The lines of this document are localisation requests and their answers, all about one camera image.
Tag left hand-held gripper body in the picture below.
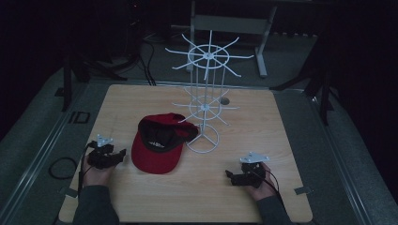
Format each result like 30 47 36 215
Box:
86 134 117 171

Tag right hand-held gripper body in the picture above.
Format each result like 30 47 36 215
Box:
238 151 270 189

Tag person's left hand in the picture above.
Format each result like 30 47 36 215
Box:
82 154 117 188

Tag person's right hand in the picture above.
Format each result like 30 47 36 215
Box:
243 162 279 202

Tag red baseball cap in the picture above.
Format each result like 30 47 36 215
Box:
130 112 200 175

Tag grey tape strip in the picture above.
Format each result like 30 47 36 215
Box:
294 186 314 196
57 187 79 199

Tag black metal stand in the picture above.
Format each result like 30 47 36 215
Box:
61 52 129 113
269 59 334 127

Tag left hand-held gripper cable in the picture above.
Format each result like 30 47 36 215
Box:
77 140 99 199

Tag hand-held gripper cable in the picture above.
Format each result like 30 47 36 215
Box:
77 140 99 199
253 170 287 211

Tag right hand-held gripper cable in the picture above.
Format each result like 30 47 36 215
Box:
253 170 287 211

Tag black coiled cable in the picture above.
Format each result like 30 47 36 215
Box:
48 157 79 181

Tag white wire display rack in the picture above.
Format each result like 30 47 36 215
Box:
164 29 255 155

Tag black floor cables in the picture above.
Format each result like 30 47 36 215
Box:
137 37 158 86

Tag grey desk frame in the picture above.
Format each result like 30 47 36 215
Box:
187 0 279 79

